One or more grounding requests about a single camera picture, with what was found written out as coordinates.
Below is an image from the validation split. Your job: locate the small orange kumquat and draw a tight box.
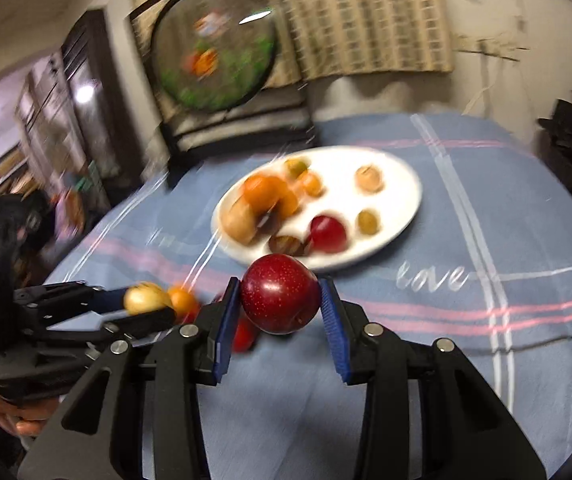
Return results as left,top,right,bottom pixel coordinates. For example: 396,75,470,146
302,172,324,197
168,285,201,318

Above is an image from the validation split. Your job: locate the orange tangerine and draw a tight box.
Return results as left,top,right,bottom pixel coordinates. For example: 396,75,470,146
278,192,301,218

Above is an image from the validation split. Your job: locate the white power cable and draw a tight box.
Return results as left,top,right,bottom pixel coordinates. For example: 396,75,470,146
466,55,496,111

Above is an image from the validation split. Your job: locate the white round plate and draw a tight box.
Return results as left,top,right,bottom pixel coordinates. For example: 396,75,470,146
211,146,423,273

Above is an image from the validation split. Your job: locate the small yellow fruit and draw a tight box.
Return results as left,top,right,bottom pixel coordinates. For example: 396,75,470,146
123,282,173,316

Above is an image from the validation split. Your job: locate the person's left hand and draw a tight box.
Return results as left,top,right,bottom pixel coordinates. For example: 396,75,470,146
0,387,62,438

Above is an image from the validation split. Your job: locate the dark red apple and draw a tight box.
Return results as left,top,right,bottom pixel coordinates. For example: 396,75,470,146
240,254,323,336

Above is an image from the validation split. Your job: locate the beige slatted curtain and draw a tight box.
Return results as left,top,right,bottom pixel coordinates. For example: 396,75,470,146
126,0,454,88

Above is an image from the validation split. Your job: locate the beige round fruit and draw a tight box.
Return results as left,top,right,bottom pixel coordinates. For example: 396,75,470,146
356,165,384,193

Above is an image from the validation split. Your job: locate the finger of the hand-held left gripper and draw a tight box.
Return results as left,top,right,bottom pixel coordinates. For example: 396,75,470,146
13,282,134,328
33,307,177,356

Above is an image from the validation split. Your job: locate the beige pear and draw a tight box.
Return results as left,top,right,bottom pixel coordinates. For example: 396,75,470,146
221,205,261,246

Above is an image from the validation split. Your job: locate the dark wooden cabinet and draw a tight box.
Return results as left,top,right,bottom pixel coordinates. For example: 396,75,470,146
61,10,147,191

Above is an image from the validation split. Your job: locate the small green fruit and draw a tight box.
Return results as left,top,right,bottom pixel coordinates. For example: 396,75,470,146
357,210,381,236

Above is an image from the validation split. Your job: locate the red tomato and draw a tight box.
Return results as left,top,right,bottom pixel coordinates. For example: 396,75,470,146
308,214,347,254

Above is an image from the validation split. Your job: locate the blue plaid tablecloth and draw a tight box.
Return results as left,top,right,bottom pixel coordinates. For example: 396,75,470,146
43,112,572,480

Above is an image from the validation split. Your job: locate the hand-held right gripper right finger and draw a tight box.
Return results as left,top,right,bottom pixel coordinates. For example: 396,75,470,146
318,279,549,480

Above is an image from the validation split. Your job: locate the orange tomato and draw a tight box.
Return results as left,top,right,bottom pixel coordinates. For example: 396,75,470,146
243,174,291,211

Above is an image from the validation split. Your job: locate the small red fruit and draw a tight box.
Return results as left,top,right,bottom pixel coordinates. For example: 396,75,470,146
231,317,259,353

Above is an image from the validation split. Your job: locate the round painted screen black stand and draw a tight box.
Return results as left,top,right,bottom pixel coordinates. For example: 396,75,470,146
128,0,319,161

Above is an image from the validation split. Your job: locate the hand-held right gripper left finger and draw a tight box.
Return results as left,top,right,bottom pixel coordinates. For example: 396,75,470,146
18,277,241,480

